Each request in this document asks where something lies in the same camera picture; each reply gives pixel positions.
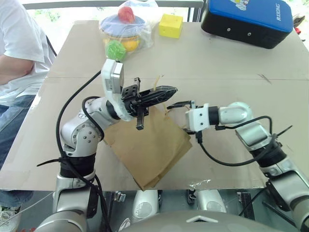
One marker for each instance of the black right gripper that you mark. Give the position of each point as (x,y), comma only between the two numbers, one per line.
(193,104)

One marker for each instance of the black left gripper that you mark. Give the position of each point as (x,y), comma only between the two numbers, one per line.
(131,94)

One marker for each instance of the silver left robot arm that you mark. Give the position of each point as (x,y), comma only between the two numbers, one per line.
(79,135)

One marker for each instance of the person bare forearm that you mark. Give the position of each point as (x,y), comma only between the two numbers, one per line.
(14,68)

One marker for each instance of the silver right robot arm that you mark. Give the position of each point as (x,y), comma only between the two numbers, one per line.
(253,133)

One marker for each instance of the brown paper bag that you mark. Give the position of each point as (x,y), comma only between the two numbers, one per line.
(147,149)

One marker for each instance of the yellow orange plush toy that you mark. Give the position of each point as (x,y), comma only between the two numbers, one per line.
(131,45)

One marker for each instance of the clear plastic bag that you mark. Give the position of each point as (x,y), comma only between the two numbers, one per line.
(146,36)

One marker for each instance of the green plush toy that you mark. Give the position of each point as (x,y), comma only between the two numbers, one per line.
(115,50)

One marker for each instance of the yellow cheese plush toy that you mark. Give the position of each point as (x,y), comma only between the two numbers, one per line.
(169,25)

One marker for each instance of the blue round plush toy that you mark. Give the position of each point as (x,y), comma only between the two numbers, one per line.
(120,27)

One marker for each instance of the red apple plush toy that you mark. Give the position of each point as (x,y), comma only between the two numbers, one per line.
(126,14)

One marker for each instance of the brown cardboard sheet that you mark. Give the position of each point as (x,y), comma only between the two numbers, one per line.
(217,145)

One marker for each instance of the clear tape strip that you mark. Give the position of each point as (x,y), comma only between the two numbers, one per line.
(199,184)

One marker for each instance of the silver rounded robot shell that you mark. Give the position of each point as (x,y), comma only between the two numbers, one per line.
(144,205)
(211,201)

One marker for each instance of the black zip tie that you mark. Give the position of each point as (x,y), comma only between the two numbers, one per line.
(48,162)
(283,131)

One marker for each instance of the silver metal clamp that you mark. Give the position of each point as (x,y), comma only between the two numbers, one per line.
(120,196)

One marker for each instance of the grey robot torso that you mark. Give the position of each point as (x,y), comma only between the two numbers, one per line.
(169,222)

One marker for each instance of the blue and black case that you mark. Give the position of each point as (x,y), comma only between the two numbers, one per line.
(248,19)

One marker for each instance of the red and black tool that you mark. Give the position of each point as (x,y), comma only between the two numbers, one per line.
(299,23)

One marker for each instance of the person in white shirt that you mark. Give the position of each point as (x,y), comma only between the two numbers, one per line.
(17,36)

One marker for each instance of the white sneaker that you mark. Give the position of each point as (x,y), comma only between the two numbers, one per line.
(9,218)

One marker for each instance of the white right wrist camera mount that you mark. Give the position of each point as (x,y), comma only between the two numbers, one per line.
(196,118)

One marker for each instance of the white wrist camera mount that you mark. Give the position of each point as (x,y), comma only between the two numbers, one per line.
(109,79)
(196,118)

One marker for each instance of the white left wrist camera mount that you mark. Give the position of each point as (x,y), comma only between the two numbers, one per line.
(109,79)

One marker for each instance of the black chair frame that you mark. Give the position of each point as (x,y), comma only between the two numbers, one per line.
(51,46)

